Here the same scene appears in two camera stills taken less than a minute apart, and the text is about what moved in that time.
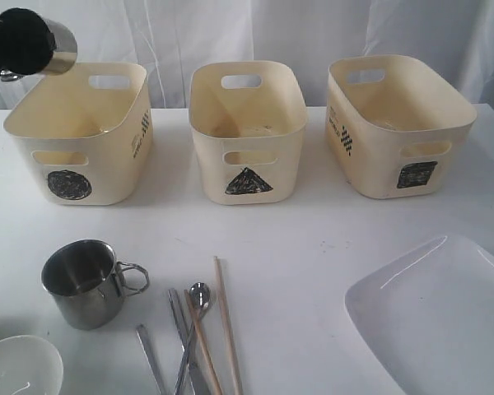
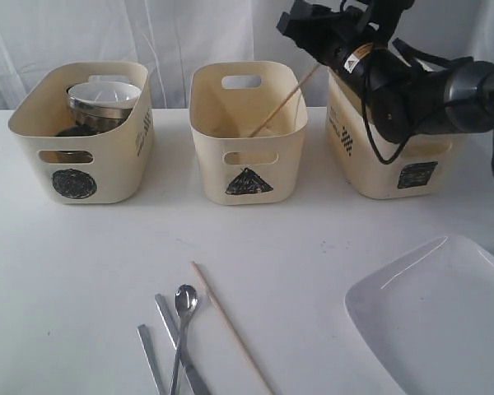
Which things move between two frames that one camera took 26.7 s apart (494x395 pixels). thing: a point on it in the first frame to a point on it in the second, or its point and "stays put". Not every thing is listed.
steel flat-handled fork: x=146 y=344 stays put
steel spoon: x=200 y=298 to x=186 y=300
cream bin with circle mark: x=86 y=133 stays put
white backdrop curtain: x=170 y=38 stays put
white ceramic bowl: x=22 y=365 to x=106 y=94
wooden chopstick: x=212 y=368 to x=229 y=328
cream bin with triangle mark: x=248 y=141 stays put
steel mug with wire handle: x=89 y=285 to x=76 y=156
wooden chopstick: x=235 y=357 to x=283 y=102
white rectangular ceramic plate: x=439 y=318 stays put
